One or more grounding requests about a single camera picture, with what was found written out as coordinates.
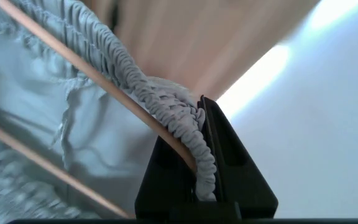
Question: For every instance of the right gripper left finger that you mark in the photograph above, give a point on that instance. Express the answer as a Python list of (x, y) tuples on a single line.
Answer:
[(166, 183)]

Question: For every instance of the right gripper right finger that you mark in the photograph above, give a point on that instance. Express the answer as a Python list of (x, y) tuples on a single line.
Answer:
[(238, 174)]

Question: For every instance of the pink clothes hanger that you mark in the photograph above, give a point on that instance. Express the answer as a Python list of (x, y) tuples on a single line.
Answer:
[(104, 82)]

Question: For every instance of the pale grey garment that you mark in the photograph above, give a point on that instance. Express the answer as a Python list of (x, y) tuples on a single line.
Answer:
[(57, 124)]

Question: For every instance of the beige curtain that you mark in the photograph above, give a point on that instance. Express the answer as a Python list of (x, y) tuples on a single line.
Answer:
[(197, 40)]

